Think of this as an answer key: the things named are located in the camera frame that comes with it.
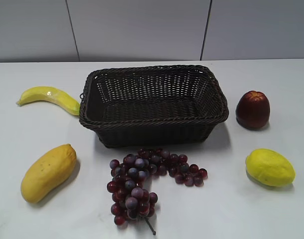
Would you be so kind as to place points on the yellow banana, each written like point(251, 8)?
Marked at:
point(52, 95)

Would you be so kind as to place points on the black woven basket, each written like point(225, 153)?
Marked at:
point(153, 105)

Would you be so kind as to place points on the purple grape bunch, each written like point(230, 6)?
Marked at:
point(131, 201)

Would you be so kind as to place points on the yellow mango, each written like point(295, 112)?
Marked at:
point(48, 172)

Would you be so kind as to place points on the yellow lemon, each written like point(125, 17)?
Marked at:
point(269, 168)

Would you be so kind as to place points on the red apple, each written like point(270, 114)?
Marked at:
point(253, 110)

